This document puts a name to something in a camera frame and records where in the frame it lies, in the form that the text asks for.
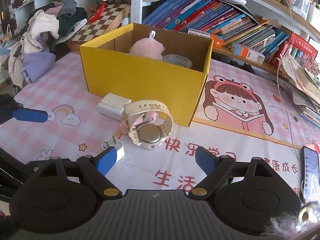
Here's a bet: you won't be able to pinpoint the row of colourful books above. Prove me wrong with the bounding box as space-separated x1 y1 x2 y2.
142 0 290 60

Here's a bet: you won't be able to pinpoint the pink checked printed tablecloth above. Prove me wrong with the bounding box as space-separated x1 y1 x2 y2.
0 52 320 200

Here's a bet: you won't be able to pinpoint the yellow cardboard box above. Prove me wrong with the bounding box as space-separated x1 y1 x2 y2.
79 22 214 127

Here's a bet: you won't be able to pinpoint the large white printed tape roll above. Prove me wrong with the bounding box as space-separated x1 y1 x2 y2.
162 54 193 68

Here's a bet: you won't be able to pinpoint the pile of clothes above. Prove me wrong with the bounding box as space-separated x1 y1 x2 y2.
7 0 88 88

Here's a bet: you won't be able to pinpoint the white printed slim box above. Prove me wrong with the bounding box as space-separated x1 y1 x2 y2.
187 28 211 38

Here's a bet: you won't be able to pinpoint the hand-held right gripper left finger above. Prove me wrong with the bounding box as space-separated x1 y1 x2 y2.
27 147 123 199

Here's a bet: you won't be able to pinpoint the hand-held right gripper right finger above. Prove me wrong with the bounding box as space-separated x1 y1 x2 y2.
188 146 278 200

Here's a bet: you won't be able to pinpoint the red plastic toy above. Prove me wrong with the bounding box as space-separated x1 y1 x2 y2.
87 0 108 23

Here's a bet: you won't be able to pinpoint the black smartphone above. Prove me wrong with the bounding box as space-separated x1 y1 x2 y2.
301 145 320 203

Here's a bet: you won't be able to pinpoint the orange and white small box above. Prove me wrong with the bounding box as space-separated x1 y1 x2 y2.
230 41 266 64

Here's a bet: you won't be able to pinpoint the white charger block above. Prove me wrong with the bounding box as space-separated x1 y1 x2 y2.
97 92 132 121

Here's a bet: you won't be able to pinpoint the white pen holder box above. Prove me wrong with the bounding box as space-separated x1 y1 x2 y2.
306 4 320 27

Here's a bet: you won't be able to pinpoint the stack of books and papers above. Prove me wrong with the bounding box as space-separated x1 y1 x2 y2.
277 52 320 128

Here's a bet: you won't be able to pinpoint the small white plug charger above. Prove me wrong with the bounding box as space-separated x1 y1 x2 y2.
101 135 125 160

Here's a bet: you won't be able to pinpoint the white wrist watch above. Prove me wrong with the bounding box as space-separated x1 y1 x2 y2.
122 100 174 150

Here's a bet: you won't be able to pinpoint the wooden chessboard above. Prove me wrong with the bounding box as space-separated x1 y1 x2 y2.
67 3 131 53

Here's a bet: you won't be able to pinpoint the white bookshelf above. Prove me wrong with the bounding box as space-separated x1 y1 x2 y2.
131 0 320 80

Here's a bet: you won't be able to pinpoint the pink plush toy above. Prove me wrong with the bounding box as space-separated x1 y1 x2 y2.
129 30 166 61

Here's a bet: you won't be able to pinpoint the white charging cable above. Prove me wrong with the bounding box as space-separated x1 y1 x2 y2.
276 0 304 164

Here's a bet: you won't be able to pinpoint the red books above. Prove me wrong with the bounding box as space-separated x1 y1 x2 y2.
270 32 318 67

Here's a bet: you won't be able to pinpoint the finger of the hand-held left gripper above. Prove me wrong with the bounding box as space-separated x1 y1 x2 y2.
0 94 49 126
0 147 38 195

